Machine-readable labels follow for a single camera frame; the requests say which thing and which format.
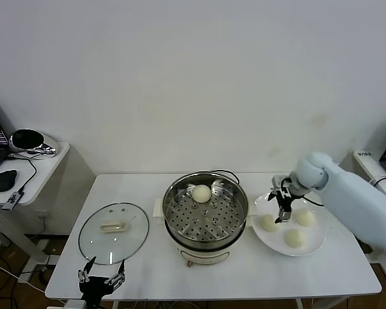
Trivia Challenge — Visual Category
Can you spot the perforated steel steamer basket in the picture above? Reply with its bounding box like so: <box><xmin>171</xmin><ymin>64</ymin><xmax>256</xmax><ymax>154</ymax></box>
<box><xmin>163</xmin><ymin>172</ymin><xmax>249</xmax><ymax>250</ymax></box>

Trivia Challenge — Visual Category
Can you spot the black cooker power cable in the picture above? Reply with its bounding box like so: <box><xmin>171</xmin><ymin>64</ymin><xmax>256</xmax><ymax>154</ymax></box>
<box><xmin>210</xmin><ymin>169</ymin><xmax>242</xmax><ymax>186</ymax></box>

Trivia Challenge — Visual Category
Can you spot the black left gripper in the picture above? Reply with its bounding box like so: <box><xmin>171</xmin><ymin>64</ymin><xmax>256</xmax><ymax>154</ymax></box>
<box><xmin>77</xmin><ymin>256</ymin><xmax>127</xmax><ymax>305</ymax></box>

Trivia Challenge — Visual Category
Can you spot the steel steamer pot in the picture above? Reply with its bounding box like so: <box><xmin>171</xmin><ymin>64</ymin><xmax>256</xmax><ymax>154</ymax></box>
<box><xmin>152</xmin><ymin>195</ymin><xmax>260</xmax><ymax>268</ymax></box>

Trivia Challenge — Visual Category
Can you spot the shiny chrome black device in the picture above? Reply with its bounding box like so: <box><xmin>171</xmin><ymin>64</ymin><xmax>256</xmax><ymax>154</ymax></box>
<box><xmin>10</xmin><ymin>128</ymin><xmax>59</xmax><ymax>157</ymax></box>

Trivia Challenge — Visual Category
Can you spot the white floor cable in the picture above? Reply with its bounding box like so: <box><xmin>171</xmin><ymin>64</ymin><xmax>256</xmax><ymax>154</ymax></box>
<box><xmin>0</xmin><ymin>259</ymin><xmax>48</xmax><ymax>295</ymax></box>

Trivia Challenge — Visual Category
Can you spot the small USB hub adapter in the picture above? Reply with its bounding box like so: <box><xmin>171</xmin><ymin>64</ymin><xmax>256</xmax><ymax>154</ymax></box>
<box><xmin>1</xmin><ymin>189</ymin><xmax>24</xmax><ymax>212</ymax></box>

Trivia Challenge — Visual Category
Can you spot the white round plate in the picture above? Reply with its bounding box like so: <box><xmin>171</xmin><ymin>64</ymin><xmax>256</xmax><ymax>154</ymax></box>
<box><xmin>253</xmin><ymin>191</ymin><xmax>327</xmax><ymax>258</ymax></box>

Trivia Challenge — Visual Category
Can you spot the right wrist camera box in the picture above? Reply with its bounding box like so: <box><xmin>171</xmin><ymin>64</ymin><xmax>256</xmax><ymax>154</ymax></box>
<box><xmin>271</xmin><ymin>175</ymin><xmax>290</xmax><ymax>193</ymax></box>

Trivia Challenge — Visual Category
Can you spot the black computer mouse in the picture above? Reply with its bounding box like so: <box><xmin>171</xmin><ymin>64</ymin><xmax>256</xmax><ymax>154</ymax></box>
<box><xmin>0</xmin><ymin>169</ymin><xmax>19</xmax><ymax>193</ymax></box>

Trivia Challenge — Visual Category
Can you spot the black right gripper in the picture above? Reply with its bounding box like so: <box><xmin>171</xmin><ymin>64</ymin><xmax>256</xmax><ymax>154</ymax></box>
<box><xmin>268</xmin><ymin>188</ymin><xmax>295</xmax><ymax>225</ymax></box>

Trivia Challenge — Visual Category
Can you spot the glass lid with cream handle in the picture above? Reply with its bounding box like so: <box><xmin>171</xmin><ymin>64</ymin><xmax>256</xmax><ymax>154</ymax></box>
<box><xmin>78</xmin><ymin>201</ymin><xmax>151</xmax><ymax>265</ymax></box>

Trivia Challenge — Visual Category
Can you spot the black thin desk cable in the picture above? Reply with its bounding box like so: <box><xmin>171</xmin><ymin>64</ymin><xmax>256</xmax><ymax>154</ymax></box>
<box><xmin>8</xmin><ymin>154</ymin><xmax>39</xmax><ymax>194</ymax></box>

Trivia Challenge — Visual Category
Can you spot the white steamed baozi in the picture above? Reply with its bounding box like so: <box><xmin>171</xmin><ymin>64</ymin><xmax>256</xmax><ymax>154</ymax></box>
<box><xmin>260</xmin><ymin>214</ymin><xmax>279</xmax><ymax>232</ymax></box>
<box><xmin>283</xmin><ymin>228</ymin><xmax>306</xmax><ymax>249</ymax></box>
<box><xmin>294</xmin><ymin>208</ymin><xmax>317</xmax><ymax>227</ymax></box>
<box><xmin>192</xmin><ymin>185</ymin><xmax>212</xmax><ymax>204</ymax></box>

